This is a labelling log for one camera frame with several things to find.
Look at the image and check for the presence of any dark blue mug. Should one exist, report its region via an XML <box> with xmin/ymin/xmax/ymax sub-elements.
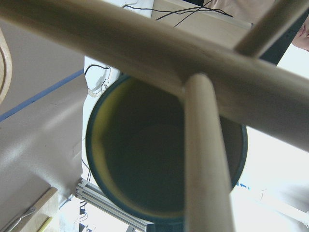
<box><xmin>85</xmin><ymin>74</ymin><xmax>248</xmax><ymax>224</ymax></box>

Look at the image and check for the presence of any wooden cup storage rack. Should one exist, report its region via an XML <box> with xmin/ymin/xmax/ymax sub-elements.
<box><xmin>0</xmin><ymin>0</ymin><xmax>309</xmax><ymax>232</ymax></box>

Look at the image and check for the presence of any yellow plastic knife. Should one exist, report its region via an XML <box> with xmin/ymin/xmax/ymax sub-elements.
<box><xmin>37</xmin><ymin>217</ymin><xmax>53</xmax><ymax>232</ymax></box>

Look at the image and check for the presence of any bamboo cutting board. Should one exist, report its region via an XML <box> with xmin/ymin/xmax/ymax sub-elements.
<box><xmin>1</xmin><ymin>187</ymin><xmax>60</xmax><ymax>232</ymax></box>

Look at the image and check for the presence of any aluminium frame post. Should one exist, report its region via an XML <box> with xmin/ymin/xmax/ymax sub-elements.
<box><xmin>75</xmin><ymin>178</ymin><xmax>150</xmax><ymax>232</ymax></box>

